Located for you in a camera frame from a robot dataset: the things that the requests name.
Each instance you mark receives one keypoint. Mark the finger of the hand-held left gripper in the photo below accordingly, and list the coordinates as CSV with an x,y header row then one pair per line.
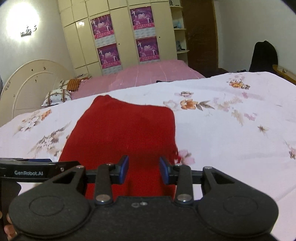
x,y
67,165

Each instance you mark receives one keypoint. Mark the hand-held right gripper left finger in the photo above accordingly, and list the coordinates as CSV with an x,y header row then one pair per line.
x,y
123,170

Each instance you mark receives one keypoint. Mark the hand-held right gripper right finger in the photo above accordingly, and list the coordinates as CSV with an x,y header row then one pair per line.
x,y
163,170

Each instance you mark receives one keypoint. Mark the red knit sweater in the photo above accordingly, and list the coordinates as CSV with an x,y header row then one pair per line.
x,y
124,129

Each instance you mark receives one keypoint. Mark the person's left hand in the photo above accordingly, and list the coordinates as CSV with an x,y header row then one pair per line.
x,y
9,228

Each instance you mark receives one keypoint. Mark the white patterned pillow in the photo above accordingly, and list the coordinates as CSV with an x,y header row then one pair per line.
x,y
63,84
56,97

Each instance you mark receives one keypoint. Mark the white floral blanket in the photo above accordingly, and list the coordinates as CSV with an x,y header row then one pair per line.
x,y
231,139

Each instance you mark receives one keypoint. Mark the orange striped pillow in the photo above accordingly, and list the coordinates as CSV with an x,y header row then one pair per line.
x,y
75,84

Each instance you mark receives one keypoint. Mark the cream round headboard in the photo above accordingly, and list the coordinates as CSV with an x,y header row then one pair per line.
x,y
30,85

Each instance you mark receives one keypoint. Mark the black cloth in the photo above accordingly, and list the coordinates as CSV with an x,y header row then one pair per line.
x,y
163,81

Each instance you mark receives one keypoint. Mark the pink bedspread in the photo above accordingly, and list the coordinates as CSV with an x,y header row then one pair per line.
x,y
143,74

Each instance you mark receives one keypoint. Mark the cream corner shelf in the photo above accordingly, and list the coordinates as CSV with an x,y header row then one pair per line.
x,y
181,39

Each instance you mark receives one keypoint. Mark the cream wardrobe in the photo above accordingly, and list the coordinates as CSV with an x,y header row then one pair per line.
x,y
124,30

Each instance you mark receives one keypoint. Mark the brown wooden door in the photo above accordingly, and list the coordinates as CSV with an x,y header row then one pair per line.
x,y
201,34

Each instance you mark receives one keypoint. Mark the blue shelf item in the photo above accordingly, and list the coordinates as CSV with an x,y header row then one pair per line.
x,y
178,24

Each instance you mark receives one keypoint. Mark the black bag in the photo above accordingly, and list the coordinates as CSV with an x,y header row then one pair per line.
x,y
263,56

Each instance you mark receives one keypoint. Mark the wooden furniture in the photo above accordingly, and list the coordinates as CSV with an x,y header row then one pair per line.
x,y
285,73

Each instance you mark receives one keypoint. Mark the purple wall poster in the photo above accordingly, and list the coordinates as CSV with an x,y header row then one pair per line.
x,y
148,48
109,55
141,19
102,25

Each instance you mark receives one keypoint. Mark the wall lamp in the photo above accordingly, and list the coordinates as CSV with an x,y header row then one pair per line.
x,y
28,31

